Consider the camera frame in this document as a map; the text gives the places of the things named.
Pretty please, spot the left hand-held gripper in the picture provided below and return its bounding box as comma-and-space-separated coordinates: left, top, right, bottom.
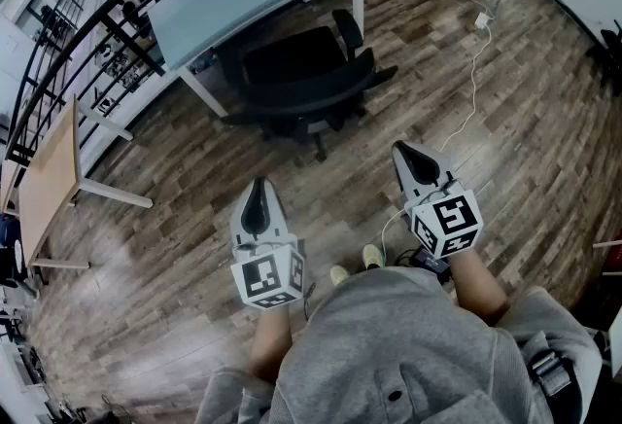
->
230, 176, 308, 312

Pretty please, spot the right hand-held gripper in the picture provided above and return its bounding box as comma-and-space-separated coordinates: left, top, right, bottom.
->
391, 141, 484, 262

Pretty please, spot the black office chair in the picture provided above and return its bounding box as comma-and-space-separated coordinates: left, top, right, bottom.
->
221, 8, 399, 163

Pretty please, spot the person's left forearm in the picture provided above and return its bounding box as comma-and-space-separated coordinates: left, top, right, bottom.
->
250, 302, 295, 384

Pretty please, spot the person's right forearm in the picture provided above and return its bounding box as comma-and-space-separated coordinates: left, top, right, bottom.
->
446, 246, 511, 329

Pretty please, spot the black device with screen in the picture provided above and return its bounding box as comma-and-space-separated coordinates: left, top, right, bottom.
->
410, 249, 451, 275

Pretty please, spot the person's right pale shoe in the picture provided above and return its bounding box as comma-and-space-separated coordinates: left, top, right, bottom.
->
362, 244, 387, 267

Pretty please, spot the grey sweatshirt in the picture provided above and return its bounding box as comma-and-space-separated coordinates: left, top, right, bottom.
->
193, 265, 606, 424

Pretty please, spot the red box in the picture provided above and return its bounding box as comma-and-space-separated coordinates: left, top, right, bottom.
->
605, 230, 622, 277

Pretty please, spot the wooden table with white legs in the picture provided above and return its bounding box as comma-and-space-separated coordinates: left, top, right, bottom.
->
17, 93, 155, 272

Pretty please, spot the black metal railing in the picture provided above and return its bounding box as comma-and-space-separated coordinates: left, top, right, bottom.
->
0, 0, 467, 170

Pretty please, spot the black stand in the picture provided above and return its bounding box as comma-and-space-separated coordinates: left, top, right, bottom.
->
587, 20, 622, 95

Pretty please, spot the black cable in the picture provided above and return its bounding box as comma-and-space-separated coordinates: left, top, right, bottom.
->
301, 283, 318, 322

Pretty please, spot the white cable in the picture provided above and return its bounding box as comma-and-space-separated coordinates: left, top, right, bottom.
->
380, 0, 495, 264

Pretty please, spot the grey shoulder strap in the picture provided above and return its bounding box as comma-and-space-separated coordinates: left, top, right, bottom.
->
529, 348, 574, 399

